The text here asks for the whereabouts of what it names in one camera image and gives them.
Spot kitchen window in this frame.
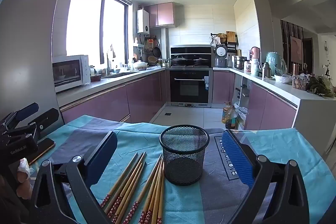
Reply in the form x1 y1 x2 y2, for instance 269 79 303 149
66 0 132 67

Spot metal kitchen faucet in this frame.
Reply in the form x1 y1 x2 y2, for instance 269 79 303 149
106 44 116 76

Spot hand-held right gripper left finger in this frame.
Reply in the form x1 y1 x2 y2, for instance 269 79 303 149
28 131 118 224

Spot steel thermos bottle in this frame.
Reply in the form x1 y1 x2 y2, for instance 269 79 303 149
262 62 271 79

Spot black mesh holder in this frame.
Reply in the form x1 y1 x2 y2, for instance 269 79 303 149
159 125 210 186

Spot black stove with oven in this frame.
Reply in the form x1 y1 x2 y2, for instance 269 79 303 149
167 45 214 109

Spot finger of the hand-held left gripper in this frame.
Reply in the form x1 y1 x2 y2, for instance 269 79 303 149
7 108 60 147
0 103 40 132

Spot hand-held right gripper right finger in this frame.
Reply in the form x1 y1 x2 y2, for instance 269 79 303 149
222 129 310 224

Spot pink wall picture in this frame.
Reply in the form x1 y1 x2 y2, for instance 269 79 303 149
290 35 303 63

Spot leafy green vegetables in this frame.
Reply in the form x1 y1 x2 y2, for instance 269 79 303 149
307 76 336 98

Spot clear plastic bag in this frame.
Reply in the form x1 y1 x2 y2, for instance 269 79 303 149
235 106 248 127

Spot pink kitchen base cabinets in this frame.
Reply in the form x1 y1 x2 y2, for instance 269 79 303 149
213 68 301 132
56 67 167 125

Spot teal kitchen appliance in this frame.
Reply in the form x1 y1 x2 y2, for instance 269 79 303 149
265 52 288 76

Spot clear food container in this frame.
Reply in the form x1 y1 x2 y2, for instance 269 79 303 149
292 75 309 90

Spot yellow cooking oil bottle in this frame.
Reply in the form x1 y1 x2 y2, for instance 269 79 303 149
222 102 233 123

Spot stainless steel pot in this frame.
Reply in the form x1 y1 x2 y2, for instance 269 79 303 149
233 55 247 69

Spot black lidded cooking pot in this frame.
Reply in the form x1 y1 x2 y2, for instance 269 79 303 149
193 56 209 66
172 55 187 66

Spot teal and grey tablecloth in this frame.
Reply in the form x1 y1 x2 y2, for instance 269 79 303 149
39 115 336 224

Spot white water heater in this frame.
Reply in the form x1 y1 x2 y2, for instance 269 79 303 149
136 9 150 34

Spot bunch of wooden chopsticks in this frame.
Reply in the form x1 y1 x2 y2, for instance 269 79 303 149
100 152 166 224

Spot white casserole pot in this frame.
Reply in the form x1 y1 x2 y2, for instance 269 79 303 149
133 60 149 70

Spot pink electric kettle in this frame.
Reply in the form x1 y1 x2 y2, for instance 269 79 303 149
250 47 261 62

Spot pink wall cabinets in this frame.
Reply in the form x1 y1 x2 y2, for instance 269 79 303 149
144 2 176 28

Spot white rice cooker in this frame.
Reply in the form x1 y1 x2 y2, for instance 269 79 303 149
215 44 228 68

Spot person's left hand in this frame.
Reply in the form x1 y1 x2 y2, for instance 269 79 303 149
15 158 34 199

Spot dark smartphone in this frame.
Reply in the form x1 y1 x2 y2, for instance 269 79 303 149
28 138 56 165

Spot black wall rack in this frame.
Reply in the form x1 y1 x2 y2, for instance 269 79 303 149
210 31 239 54

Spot dark sauce bottle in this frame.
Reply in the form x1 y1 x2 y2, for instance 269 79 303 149
225 105 238 129

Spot white microwave oven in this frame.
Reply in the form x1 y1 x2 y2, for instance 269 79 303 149
52 55 90 93

